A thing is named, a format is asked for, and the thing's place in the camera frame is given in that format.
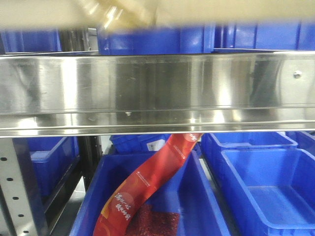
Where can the brown cardboard carton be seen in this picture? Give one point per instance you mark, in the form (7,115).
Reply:
(145,14)

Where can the steel shelf front beam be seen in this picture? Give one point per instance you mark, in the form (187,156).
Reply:
(84,93)

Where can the perforated grey shelf upright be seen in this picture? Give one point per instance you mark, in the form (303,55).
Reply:
(20,199)

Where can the blue bin rear middle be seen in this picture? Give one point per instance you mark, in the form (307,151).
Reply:
(139,143)

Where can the blue bin rear right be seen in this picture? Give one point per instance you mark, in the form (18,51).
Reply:
(212,144)

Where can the blue bin with red strip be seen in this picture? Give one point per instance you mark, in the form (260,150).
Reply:
(188,193)

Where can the blue bin upper middle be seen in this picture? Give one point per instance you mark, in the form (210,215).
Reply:
(162,41)

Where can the red printed paper strip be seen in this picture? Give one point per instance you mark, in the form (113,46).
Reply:
(119,210)

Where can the blue bin lower left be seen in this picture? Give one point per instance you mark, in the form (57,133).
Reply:
(51,157)

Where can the blue bin upper right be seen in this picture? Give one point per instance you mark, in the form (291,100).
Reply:
(266,36)

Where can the empty blue bin right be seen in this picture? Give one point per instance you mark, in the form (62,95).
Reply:
(271,192)

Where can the blue bin upper left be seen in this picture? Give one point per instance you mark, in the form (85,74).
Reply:
(31,41)

